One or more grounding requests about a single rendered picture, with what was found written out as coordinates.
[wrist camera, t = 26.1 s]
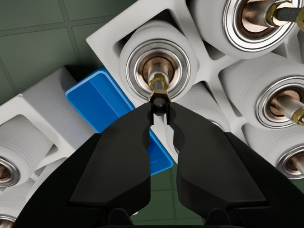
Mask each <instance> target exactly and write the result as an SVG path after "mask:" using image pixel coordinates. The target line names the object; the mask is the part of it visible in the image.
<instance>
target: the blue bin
mask: <svg viewBox="0 0 304 228"><path fill-rule="evenodd" d="M64 95H65V98H66V100H67V101H68V102H69V103H70V104H71V105H72V106H73V107H74V108H75V110H76V111H77V112H78V113H79V114H80V115H81V116H82V117H83V118H84V119H85V121H86V122H87V123H88V124H89V125H90V126H91V127H92V128H93V129H94V130H95V131H96V132H97V133H102V132H103V131H104V130H105V129H106V128H107V127H108V126H109V125H110V124H112V123H113V122H114V121H115V120H117V119H118V118H120V117H121V116H123V115H125V114H126V113H128V112H130V111H132V110H133V109H135V106H134V104H133V103H132V102H131V101H130V99H129V98H128V97H127V96H126V94H125V93H124V92H123V90H122V89H121V88H120V86H119V85H118V83H117V82H116V81H115V79H114V78H113V77H112V75H111V74H110V73H109V71H108V70H107V69H106V67H105V66H104V65H102V66H100V67H99V68H97V69H96V70H94V71H93V72H91V73H90V74H88V75H87V76H86V77H85V78H83V79H82V80H81V81H79V82H78V83H76V84H75V85H73V86H72V87H70V88H69V89H68V90H67V91H66V92H65V94H64ZM149 130H150V146H149V147H148V148H147V149H146V151H147V152H148V153H149V155H150V167H151V176H152V175H154V174H156V173H159V172H161V171H164V170H166V169H168V168H171V167H172V166H173V165H174V161H173V158H172V157H171V155H170V154H169V152H168V151H167V149H166V148H165V147H164V146H163V144H162V143H161V142H160V140H159V139H158V137H157V136H156V135H155V133H154V132H153V131H152V130H151V128H150V129H149Z"/></svg>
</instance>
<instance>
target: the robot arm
mask: <svg viewBox="0 0 304 228"><path fill-rule="evenodd" d="M166 121H167V125H169V126H170V127H171V128H172V129H173V131H174V134H173V145H174V147H176V149H177V150H178V151H179V154H178V163H177V175H176V185H177V192H178V199H179V201H180V203H181V204H182V205H183V206H185V207H186V208H188V209H190V210H191V211H193V212H195V213H196V214H198V215H199V216H201V218H202V222H203V225H134V224H133V222H132V220H131V219H130V216H132V215H133V214H135V213H136V212H138V211H139V210H141V209H143V208H144V207H146V206H147V205H148V204H149V202H150V199H151V167H150V155H149V153H148V152H147V151H146V149H147V148H148V147H149V146H150V130H149V129H150V127H151V126H152V125H154V104H151V103H149V102H146V103H144V104H142V105H141V106H139V107H137V108H135V109H133V110H132V111H130V112H128V113H126V114H125V115H123V116H121V117H120V118H118V119H117V120H115V121H114V122H113V123H112V124H110V125H109V126H108V127H107V128H106V129H105V130H104V131H103V132H102V133H94V134H93V135H92V136H91V137H90V138H89V139H88V140H87V141H86V142H85V143H84V144H82V145H81V146H80V147H79V148H78V149H77V150H76V151H75V152H74V153H73V154H71V155H70V156H69V157H68V158H67V159H66V160H65V161H64V162H63V163H62V164H61V165H60V166H59V167H58V168H57V169H55V170H54V171H53V172H52V173H51V174H50V175H49V176H48V177H47V178H46V180H45V181H44V182H43V183H42V184H41V185H40V186H39V187H38V188H37V190H36V191H35V192H34V194H33V195H32V196H31V198H30V199H29V200H28V202H27V203H26V205H25V206H24V207H23V209H22V211H21V212H20V214H19V215H18V217H17V219H16V221H15V222H14V224H13V226H12V228H304V193H303V192H302V191H301V190H300V189H299V188H298V187H297V186H296V185H295V184H294V183H293V182H292V181H291V180H290V179H289V178H287V177H286V176H285V175H284V174H283V173H282V172H281V171H279V170H278V169H277V168H276V167H274V166H273V165H272V164H270V163H269V162H268V161H267V160H266V159H265V158H263V157H262V156H261V155H259V154H258V153H257V152H256V151H254V150H253V149H252V148H250V147H249V146H248V145H247V144H246V143H244V142H243V141H242V140H240V139H239V138H238V137H237V136H235V135H234V134H233V133H232V132H224V131H223V130H221V129H220V128H219V127H218V126H217V125H215V124H214V123H212V122H211V121H210V120H208V119H206V118H205V117H203V116H201V115H200V114H198V113H196V112H194V111H192V110H190V109H188V108H186V107H184V106H182V105H180V104H178V103H176V102H171V103H167V104H166Z"/></svg>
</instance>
